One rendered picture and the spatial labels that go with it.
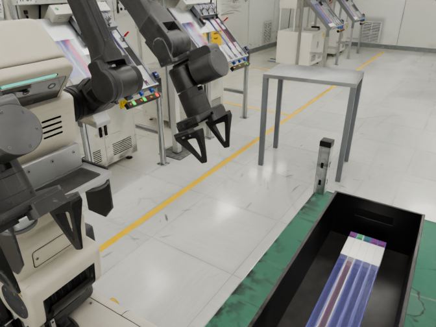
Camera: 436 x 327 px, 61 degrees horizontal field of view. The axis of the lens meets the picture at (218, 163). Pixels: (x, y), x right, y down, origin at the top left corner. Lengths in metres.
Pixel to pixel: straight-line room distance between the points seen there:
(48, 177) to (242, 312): 0.54
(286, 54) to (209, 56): 6.39
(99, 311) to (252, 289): 1.01
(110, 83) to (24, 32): 0.19
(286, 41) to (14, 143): 6.75
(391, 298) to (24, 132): 0.63
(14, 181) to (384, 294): 0.62
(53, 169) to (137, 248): 1.46
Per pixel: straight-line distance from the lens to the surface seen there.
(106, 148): 3.16
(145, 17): 0.81
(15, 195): 0.52
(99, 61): 0.92
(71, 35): 2.93
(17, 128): 0.46
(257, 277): 0.74
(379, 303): 0.73
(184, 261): 2.21
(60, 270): 1.06
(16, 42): 0.85
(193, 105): 0.78
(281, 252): 0.80
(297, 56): 6.98
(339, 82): 2.84
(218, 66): 0.75
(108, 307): 1.65
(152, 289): 2.07
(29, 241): 1.02
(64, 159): 0.95
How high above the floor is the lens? 1.46
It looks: 27 degrees down
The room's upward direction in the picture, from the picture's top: straight up
